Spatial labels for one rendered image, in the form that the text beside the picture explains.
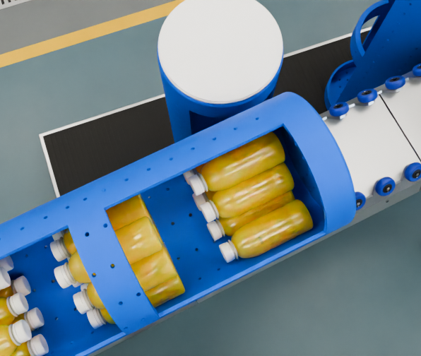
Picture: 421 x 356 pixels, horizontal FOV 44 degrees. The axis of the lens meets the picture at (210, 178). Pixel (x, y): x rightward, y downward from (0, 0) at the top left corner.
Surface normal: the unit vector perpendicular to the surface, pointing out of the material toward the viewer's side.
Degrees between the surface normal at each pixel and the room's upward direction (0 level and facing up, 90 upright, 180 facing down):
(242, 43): 0
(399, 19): 90
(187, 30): 0
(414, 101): 0
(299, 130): 12
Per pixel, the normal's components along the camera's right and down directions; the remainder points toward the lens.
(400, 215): 0.00, -0.25
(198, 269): -0.28, -0.74
